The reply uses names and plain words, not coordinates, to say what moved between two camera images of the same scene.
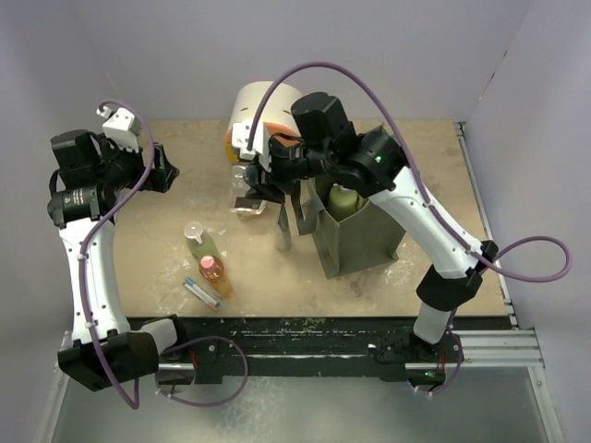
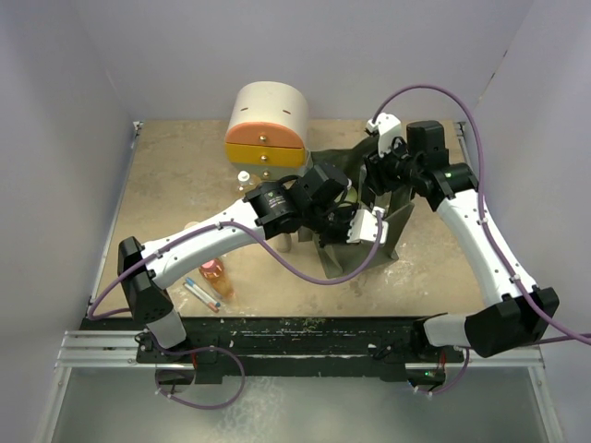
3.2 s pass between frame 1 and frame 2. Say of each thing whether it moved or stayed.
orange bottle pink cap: stayed
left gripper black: moved
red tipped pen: stayed
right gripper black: moved
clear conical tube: stayed
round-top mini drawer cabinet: stayed
